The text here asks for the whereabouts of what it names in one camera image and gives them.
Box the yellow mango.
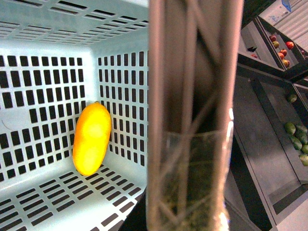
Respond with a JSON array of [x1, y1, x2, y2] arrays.
[[73, 102, 112, 176]]

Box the light blue plastic basket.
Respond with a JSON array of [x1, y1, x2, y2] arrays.
[[0, 0, 149, 231]]

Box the green mango pile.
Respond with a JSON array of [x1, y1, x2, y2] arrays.
[[284, 122, 308, 167]]

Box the single green fruit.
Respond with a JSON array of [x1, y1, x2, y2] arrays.
[[286, 94, 297, 103]]

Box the red apples on shelf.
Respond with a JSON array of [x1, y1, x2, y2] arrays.
[[246, 33, 308, 70]]

